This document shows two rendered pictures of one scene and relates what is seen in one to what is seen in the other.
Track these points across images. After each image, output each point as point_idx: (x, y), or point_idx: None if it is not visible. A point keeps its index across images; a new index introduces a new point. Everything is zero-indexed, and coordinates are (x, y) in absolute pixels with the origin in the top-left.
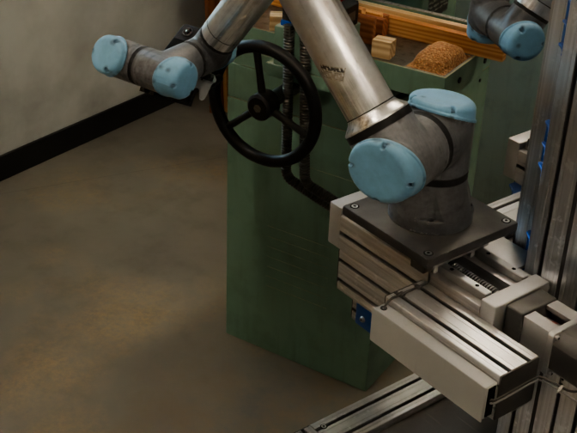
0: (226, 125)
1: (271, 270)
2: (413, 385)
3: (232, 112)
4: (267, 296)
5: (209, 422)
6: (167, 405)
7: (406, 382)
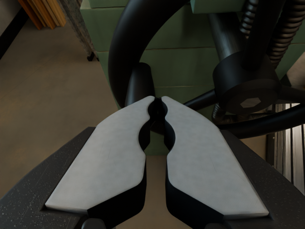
0: (158, 122)
1: (163, 136)
2: (295, 176)
3: (107, 65)
4: (160, 144)
5: (172, 224)
6: (145, 226)
7: (290, 177)
